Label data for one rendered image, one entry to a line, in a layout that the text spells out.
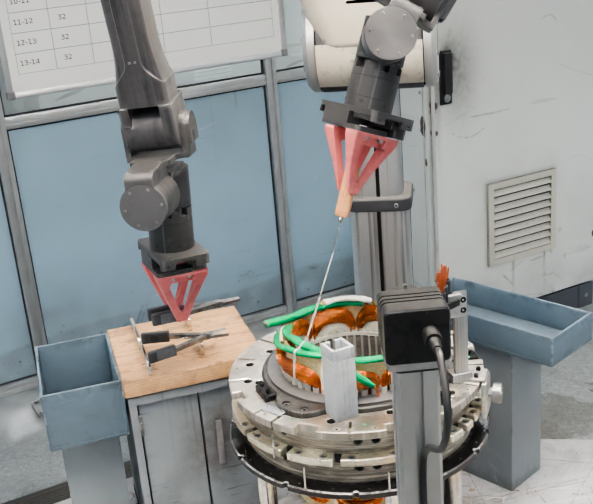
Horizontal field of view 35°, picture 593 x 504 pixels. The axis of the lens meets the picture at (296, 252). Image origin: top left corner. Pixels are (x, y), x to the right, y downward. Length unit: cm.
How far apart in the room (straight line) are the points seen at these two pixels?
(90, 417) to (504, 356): 59
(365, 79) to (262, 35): 242
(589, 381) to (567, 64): 116
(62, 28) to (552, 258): 203
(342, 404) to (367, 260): 59
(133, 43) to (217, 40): 231
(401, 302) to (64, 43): 270
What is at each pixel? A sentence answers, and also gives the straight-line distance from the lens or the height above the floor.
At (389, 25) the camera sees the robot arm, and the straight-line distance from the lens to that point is 103.
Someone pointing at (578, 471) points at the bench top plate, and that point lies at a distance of 159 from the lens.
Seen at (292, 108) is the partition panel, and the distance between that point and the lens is 364.
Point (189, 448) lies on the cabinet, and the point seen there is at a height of 94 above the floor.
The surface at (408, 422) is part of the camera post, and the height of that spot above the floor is 131.
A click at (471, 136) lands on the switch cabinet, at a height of 82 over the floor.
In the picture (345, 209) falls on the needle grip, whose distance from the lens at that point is 112.
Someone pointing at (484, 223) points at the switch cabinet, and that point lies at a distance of 359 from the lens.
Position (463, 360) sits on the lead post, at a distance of 115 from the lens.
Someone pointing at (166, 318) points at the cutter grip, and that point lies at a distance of 124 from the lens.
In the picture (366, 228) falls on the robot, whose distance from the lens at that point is 161.
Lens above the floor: 165
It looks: 20 degrees down
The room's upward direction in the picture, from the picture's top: 5 degrees counter-clockwise
